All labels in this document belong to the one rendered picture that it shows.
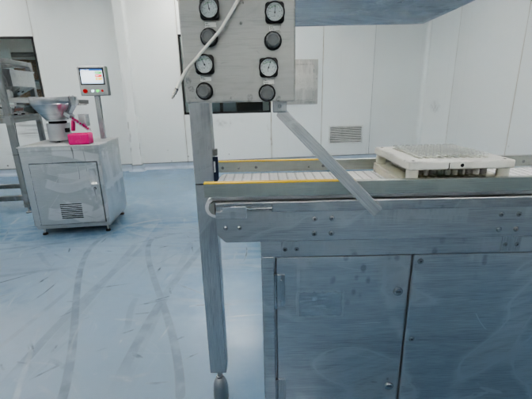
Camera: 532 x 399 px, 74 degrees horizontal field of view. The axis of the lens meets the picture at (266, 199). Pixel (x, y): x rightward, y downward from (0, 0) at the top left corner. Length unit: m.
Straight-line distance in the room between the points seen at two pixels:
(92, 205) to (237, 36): 2.71
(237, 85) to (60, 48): 5.61
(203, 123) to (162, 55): 4.86
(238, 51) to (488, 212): 0.66
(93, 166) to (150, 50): 3.08
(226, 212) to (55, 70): 5.61
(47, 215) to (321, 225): 2.88
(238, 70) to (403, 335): 0.81
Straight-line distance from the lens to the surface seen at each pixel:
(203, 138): 1.07
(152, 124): 5.92
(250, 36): 0.74
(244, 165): 1.05
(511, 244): 1.07
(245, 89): 0.73
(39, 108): 3.48
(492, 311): 1.16
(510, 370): 1.31
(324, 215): 0.82
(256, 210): 0.81
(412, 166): 0.86
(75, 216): 3.37
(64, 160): 3.28
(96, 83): 3.53
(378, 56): 6.37
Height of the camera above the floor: 1.11
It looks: 16 degrees down
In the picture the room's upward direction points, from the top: 1 degrees counter-clockwise
